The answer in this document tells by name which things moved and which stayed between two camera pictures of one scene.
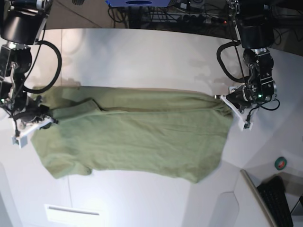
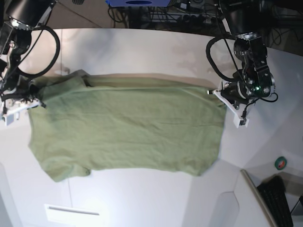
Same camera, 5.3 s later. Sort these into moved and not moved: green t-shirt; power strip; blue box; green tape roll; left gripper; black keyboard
Moved: left gripper; green t-shirt
Not moved: power strip; black keyboard; green tape roll; blue box
